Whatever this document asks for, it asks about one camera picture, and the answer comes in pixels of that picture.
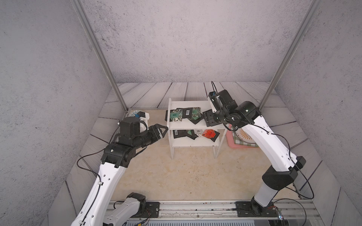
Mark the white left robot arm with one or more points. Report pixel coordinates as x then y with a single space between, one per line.
132 137

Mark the small patterned bowl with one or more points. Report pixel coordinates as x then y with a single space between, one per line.
134 113

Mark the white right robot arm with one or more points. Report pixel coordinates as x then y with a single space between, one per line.
284 165

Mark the metal frame post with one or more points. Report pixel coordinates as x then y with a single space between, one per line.
77 5
307 20

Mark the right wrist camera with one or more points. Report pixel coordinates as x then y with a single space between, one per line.
221 101

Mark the right metal frame post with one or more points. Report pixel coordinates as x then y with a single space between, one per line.
307 20

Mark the white orange pattern plate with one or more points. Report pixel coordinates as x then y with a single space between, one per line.
243 136

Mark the black barcode bag lower shelf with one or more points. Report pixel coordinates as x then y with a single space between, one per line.
179 133

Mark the black barcode tea bag top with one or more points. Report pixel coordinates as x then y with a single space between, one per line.
187 113

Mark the green checkered cloth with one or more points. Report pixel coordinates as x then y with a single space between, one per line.
239 142

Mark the pink tray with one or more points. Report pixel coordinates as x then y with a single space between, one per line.
230 141

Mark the red tea bag lower shelf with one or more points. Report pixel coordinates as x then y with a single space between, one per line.
211 134

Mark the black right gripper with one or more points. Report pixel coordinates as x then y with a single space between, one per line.
208 116

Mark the white tea bag lower shelf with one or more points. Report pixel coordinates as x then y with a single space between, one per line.
199 132

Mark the left metal frame post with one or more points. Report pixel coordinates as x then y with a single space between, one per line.
77 5

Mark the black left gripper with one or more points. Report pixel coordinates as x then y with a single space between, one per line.
158 135

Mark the metal base rail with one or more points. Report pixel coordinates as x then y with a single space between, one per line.
285 212

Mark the green label tea bag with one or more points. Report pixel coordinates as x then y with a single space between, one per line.
176 115
196 113

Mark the white two-tier shelf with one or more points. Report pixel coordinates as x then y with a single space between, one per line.
186 124

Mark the green black bag lower shelf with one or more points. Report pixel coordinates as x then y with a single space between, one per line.
191 134

